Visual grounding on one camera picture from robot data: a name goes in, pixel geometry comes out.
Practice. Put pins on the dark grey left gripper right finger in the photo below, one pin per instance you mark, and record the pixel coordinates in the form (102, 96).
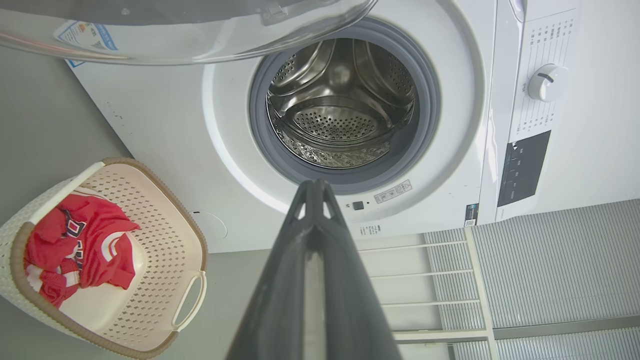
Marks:
(350, 300)

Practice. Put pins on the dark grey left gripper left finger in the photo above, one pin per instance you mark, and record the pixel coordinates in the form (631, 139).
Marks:
(280, 300)

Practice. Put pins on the round black glass washer door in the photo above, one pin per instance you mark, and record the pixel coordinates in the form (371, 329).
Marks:
(150, 35)

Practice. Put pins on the white front-load washing machine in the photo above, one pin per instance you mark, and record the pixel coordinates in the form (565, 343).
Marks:
(165, 130)

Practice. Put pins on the small printed text sticker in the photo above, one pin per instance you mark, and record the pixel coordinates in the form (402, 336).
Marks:
(371, 230)

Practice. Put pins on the round white filter cover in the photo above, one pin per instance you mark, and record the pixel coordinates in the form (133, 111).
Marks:
(212, 225)

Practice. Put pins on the white warning label sticker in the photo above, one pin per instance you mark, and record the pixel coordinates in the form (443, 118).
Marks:
(393, 191)

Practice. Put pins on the cream perforated laundry basket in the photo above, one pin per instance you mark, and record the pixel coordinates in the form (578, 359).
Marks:
(160, 235)

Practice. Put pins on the small QR code sticker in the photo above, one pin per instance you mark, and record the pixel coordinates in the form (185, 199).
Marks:
(470, 215)

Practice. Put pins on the stainless steel washer drum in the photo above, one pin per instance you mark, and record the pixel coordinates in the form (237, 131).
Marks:
(340, 115)

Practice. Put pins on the red printed garment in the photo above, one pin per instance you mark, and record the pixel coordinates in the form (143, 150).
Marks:
(95, 250)

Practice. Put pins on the grey ribbed panel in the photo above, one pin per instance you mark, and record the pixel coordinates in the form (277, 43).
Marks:
(560, 265)

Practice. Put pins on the black washer display panel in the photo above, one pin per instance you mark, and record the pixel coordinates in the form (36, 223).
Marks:
(522, 170)

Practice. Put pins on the white round program knob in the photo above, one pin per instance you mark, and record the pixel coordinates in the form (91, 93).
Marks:
(547, 82)

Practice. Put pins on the blue energy label sticker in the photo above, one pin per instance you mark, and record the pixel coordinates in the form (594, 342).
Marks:
(86, 36)

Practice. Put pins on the white metal rack frame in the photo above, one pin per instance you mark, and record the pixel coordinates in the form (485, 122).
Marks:
(475, 280)

